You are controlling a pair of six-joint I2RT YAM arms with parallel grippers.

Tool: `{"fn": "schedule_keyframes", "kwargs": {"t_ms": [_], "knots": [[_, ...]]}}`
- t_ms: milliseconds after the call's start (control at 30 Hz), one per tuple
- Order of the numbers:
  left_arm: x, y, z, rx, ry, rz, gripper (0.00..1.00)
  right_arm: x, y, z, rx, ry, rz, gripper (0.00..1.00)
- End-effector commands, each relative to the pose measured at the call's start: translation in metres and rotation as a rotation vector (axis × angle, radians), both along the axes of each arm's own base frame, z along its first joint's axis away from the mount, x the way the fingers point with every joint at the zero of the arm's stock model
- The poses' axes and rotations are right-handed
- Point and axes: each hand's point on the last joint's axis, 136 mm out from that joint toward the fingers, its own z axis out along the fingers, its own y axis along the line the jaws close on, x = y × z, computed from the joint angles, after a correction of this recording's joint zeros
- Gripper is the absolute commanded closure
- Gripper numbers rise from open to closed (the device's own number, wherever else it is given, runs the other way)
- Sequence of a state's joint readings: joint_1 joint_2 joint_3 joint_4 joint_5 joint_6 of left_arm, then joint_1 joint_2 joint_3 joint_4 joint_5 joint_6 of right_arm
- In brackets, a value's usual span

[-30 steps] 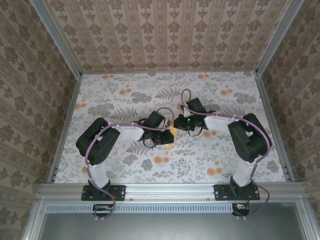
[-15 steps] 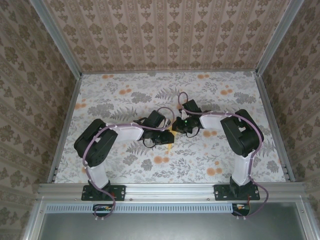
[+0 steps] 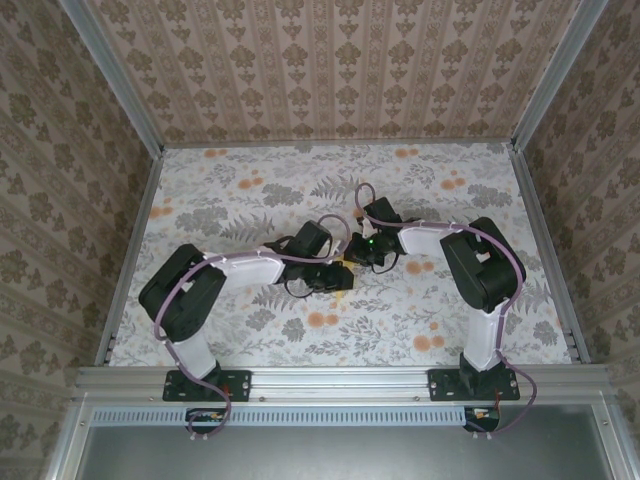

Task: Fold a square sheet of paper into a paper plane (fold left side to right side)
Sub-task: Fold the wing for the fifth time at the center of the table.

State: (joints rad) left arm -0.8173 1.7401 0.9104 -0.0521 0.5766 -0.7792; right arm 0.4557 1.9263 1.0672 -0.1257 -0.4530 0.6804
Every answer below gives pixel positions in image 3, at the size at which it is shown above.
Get yellow cloth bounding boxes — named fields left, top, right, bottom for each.
left=332, top=257, right=354, bottom=304

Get grey metal sheet panel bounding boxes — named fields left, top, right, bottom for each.
left=74, top=422, right=619, bottom=480

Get floral patterned table cover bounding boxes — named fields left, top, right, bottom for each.
left=106, top=143, right=577, bottom=367

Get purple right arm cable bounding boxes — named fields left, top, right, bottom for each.
left=353, top=182, right=537, bottom=441

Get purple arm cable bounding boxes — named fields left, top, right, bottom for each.
left=353, top=182, right=537, bottom=441
left=152, top=213, right=351, bottom=442

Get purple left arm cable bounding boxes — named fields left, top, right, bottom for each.
left=152, top=213, right=351, bottom=442

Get wide aluminium frame rail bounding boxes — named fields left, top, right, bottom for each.
left=73, top=363, right=615, bottom=404

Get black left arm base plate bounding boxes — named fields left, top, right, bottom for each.
left=162, top=368, right=252, bottom=403

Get grey slotted cable duct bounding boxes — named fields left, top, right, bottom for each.
left=92, top=404, right=506, bottom=424

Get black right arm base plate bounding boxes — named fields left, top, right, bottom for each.
left=428, top=367, right=521, bottom=403

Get aluminium side rail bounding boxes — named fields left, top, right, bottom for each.
left=512, top=148, right=594, bottom=365
left=94, top=148, right=166, bottom=365

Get aluminium frame post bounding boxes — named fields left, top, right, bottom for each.
left=62, top=0, right=166, bottom=154
left=512, top=0, right=601, bottom=151

